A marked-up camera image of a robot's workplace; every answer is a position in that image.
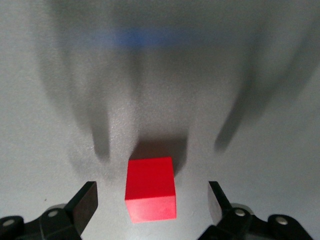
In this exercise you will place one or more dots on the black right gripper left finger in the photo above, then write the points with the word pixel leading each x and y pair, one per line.
pixel 80 207

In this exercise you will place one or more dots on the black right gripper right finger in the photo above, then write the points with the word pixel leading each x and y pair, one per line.
pixel 225 212

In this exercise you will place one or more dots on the red cube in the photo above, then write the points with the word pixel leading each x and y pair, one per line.
pixel 150 190

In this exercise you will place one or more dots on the dark grey table mat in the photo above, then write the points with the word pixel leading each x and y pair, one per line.
pixel 175 105

